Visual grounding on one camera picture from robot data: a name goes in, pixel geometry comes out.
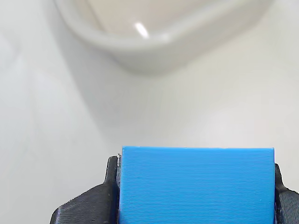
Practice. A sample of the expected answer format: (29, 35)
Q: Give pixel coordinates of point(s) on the white square plastic bin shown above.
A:
(149, 50)

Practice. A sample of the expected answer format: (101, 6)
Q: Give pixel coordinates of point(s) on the blue block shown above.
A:
(196, 186)

